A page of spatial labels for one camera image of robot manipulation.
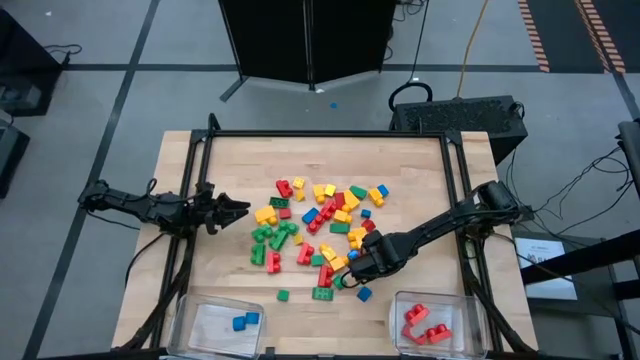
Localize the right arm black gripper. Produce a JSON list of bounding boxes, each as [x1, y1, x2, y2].
[[348, 230, 415, 281]]

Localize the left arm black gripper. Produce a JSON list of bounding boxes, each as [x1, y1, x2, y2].
[[192, 182, 251, 236]]

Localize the large yellow stud block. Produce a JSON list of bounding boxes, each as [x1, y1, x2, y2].
[[347, 226, 369, 251]]

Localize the clear plastic bin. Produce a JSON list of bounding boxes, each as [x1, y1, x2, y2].
[[167, 293, 267, 360], [389, 290, 490, 359]]

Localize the black perforated computer case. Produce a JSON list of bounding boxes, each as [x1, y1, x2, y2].
[[388, 94, 530, 166]]

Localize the white printed sheet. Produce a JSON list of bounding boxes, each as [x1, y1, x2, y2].
[[513, 235, 579, 302]]

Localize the black folding partition screen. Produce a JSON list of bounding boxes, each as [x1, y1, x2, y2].
[[218, 0, 399, 104]]

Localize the black metal beam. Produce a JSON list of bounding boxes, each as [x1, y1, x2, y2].
[[519, 228, 640, 302]]

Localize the black equipment box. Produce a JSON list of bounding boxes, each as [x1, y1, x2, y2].
[[0, 112, 31, 200]]

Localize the black cabinet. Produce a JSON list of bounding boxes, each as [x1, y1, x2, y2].
[[0, 7, 64, 118]]

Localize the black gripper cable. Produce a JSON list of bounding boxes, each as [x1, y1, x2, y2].
[[339, 269, 366, 290]]

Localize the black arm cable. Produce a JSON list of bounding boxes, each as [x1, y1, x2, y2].
[[123, 231, 169, 290]]

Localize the black looped cable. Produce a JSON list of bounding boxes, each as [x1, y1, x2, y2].
[[387, 0, 434, 114]]

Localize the yellow cable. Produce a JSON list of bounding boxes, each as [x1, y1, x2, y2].
[[455, 0, 490, 99]]

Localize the black floor cables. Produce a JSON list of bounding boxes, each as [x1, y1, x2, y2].
[[503, 144, 636, 237]]

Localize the black post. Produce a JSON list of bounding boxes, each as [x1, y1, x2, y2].
[[617, 118, 640, 201]]

